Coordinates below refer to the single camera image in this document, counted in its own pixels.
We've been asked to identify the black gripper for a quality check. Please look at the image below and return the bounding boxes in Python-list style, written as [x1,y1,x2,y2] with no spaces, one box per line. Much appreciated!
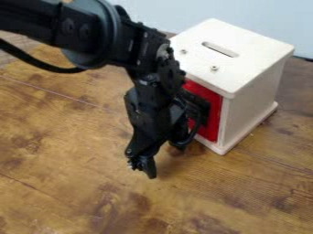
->
[123,88,189,179]

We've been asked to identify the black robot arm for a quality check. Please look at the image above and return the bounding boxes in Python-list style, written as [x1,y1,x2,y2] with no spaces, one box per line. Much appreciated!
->
[0,0,191,179]

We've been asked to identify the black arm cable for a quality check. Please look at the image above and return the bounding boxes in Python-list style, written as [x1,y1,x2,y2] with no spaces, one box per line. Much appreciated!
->
[0,37,87,74]

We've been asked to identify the black drawer handle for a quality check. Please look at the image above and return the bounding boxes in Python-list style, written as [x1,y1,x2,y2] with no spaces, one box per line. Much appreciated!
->
[179,90,209,147]

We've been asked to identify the white wooden box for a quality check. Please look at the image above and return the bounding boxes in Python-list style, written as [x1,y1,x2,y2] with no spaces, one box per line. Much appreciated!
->
[170,18,294,154]

